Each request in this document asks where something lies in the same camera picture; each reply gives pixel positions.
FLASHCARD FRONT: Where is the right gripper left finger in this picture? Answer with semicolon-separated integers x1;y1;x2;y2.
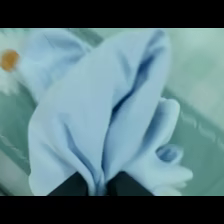
47;171;90;197

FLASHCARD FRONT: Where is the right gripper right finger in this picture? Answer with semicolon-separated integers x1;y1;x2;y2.
105;170;155;197

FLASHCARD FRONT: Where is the light blue shirt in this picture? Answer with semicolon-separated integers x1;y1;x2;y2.
15;28;194;197

